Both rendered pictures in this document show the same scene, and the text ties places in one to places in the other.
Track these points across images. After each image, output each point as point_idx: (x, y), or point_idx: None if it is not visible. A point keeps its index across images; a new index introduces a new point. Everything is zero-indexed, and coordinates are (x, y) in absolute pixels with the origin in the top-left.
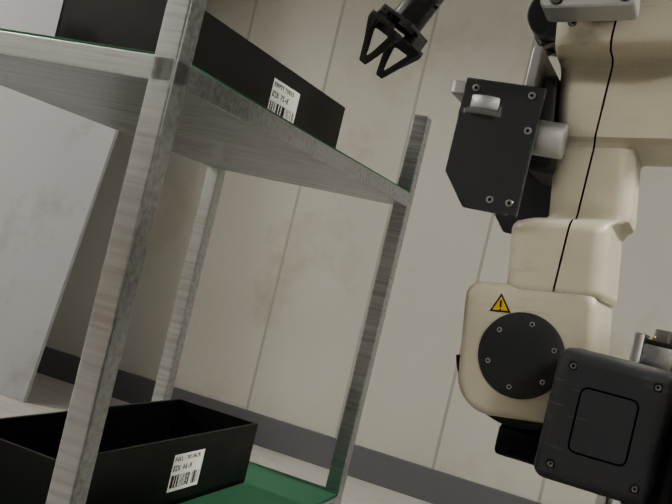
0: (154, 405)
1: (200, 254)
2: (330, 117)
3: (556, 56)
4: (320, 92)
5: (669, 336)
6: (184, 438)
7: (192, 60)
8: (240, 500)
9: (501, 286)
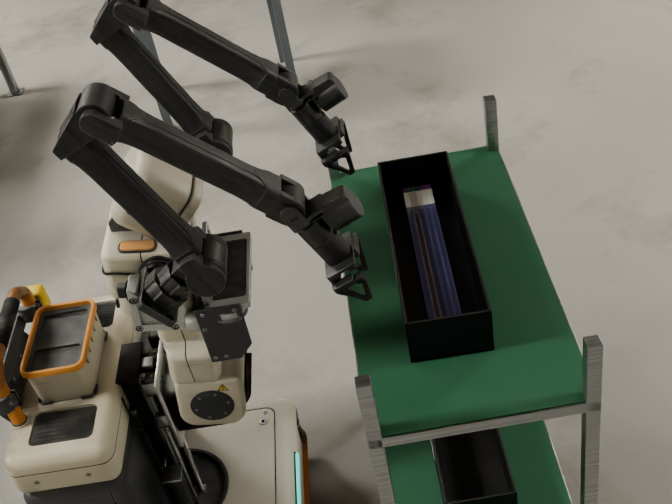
0: (505, 462)
1: (581, 462)
2: (403, 317)
3: (210, 296)
4: (398, 286)
5: (147, 349)
6: None
7: (330, 178)
8: (423, 498)
9: None
